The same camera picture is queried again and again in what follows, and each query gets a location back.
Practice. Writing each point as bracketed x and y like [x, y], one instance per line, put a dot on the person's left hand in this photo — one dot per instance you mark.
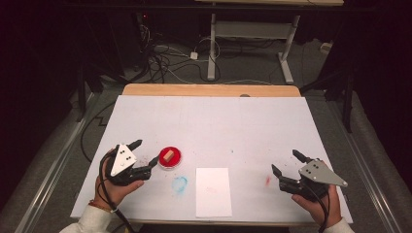
[111, 192]

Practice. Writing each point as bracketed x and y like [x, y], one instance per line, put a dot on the small wooden stamp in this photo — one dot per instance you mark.
[167, 156]

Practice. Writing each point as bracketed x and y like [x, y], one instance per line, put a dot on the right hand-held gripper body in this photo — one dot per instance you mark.
[319, 176]

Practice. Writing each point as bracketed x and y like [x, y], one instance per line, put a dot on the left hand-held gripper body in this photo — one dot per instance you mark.
[122, 160]

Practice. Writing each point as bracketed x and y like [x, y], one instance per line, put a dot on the metal floor rail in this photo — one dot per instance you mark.
[366, 168]
[55, 168]

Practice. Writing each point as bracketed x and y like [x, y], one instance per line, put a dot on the wooden table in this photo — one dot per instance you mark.
[210, 90]

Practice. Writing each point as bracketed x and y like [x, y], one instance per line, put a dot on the white paper sheet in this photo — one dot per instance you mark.
[213, 194]

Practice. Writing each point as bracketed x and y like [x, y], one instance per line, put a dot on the large white board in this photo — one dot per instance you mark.
[210, 129]

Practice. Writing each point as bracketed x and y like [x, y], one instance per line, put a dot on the small white box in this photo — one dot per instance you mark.
[326, 47]

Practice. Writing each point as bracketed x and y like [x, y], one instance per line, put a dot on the black metal stand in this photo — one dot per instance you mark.
[81, 97]
[348, 103]

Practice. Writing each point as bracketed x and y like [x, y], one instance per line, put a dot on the white metal desk frame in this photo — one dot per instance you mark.
[212, 58]

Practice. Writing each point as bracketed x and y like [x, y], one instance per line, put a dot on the person's right hand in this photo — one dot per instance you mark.
[319, 208]

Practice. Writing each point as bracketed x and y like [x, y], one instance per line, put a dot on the white power adapter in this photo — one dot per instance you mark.
[194, 55]

